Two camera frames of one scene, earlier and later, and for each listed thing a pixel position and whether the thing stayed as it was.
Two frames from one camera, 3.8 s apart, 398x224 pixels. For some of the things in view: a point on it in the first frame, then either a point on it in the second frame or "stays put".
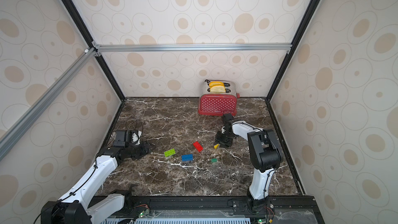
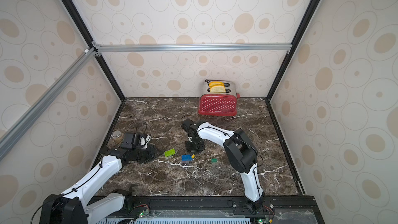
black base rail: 216,209 stays put
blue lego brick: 187,157 stays put
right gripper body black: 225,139 to 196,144
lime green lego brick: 169,152 stays put
